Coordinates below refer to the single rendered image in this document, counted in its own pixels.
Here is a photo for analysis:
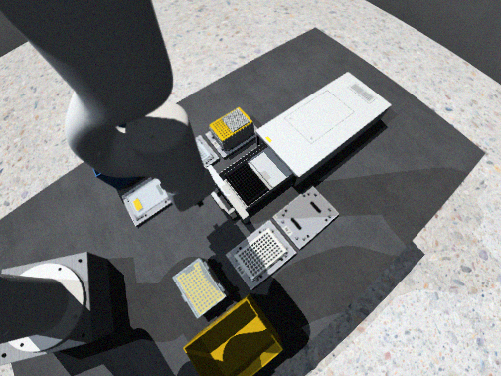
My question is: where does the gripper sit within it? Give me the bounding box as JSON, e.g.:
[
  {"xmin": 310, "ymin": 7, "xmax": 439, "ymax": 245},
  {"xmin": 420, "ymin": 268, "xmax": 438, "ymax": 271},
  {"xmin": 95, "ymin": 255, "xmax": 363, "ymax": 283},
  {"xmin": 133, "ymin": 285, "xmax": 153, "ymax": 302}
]
[{"xmin": 165, "ymin": 165, "xmax": 216, "ymax": 212}]

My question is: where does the olive-brown open bin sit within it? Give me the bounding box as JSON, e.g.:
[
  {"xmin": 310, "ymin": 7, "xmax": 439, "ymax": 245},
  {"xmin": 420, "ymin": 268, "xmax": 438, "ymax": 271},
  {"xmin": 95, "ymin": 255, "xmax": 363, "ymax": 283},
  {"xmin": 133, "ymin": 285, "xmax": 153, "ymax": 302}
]
[{"xmin": 183, "ymin": 294, "xmax": 283, "ymax": 376}]

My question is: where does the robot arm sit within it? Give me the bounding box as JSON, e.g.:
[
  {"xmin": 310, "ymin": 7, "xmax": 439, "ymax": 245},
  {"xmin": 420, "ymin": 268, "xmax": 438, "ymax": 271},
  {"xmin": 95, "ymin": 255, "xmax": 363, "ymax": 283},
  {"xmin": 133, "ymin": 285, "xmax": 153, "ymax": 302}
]
[{"xmin": 0, "ymin": 0, "xmax": 205, "ymax": 352}]

